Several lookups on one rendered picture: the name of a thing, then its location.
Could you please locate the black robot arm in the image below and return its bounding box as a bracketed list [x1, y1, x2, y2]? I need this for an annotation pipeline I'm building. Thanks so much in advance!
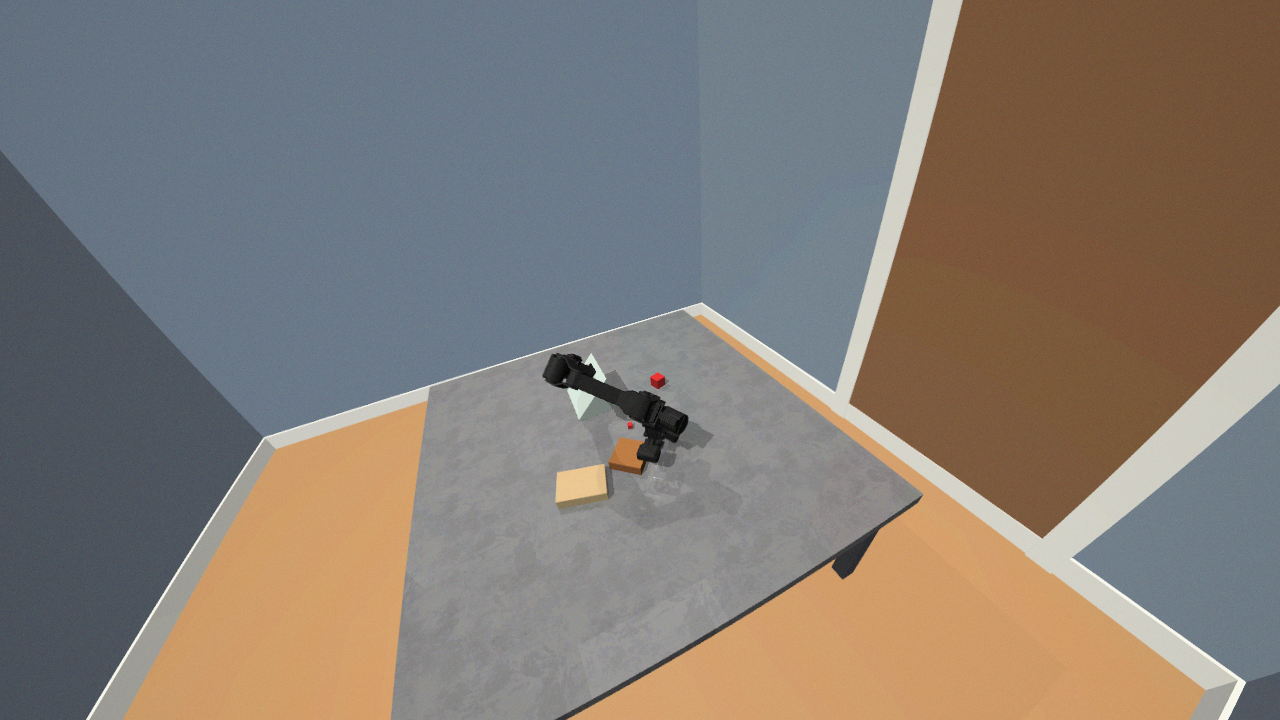
[543, 354, 689, 443]

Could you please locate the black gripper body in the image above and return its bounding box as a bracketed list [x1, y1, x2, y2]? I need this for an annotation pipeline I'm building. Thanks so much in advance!
[636, 424, 663, 462]

